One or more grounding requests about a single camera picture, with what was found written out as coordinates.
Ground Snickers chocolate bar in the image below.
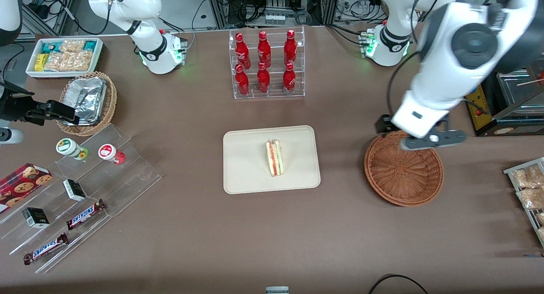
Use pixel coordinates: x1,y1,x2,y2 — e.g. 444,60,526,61
23,232,70,266
65,199,107,231

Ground red cookie box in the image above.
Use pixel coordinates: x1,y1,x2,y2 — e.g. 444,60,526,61
0,162,54,214

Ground green lid white jar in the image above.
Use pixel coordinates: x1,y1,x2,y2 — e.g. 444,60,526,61
55,138,89,161

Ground grey left wrist camera bar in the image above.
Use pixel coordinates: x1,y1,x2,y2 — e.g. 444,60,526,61
400,129,468,151

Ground white plastic snack bin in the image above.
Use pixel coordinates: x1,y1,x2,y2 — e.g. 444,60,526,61
25,37,104,79

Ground beige plastic tray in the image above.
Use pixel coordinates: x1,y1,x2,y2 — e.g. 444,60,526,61
223,125,321,195

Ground triangle sandwich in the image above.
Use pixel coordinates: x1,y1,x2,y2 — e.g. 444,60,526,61
265,139,283,177

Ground aluminium foil container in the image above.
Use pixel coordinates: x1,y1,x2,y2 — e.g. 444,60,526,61
63,77,107,126

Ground small black box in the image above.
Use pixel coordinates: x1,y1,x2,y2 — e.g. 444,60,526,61
22,207,51,229
62,178,88,202

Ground black cable loop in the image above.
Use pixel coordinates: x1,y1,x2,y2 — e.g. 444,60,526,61
368,274,430,294

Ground round brown wicker basket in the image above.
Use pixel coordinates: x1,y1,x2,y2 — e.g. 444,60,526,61
364,131,445,208

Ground red lid white jar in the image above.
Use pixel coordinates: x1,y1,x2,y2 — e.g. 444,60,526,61
98,144,126,165

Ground clear acrylic stepped display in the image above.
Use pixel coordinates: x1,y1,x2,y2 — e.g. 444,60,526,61
0,123,162,274

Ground grey wrist camera bar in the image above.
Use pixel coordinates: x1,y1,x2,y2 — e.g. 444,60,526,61
400,129,468,151
0,128,25,145

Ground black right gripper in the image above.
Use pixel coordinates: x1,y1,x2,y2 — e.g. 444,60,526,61
0,82,80,126

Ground black countertop appliance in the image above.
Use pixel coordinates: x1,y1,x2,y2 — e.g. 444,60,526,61
465,65,544,138

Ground oval light wicker basket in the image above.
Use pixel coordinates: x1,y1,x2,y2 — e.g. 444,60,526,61
56,71,118,137

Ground clear acrylic bottle rack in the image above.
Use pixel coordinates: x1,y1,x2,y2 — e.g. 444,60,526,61
229,26,306,100

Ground red cola bottle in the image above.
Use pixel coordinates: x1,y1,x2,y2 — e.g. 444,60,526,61
235,64,250,96
235,32,252,70
283,29,298,68
282,62,297,95
257,31,272,69
257,62,271,94

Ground clear rice cracker bag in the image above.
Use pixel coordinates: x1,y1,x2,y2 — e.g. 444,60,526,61
44,51,94,72
59,40,86,54

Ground grey right wrist camera bar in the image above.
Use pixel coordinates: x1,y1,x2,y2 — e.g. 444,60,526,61
0,128,25,145

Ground grey wire rack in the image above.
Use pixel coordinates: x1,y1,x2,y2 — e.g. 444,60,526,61
503,157,544,248

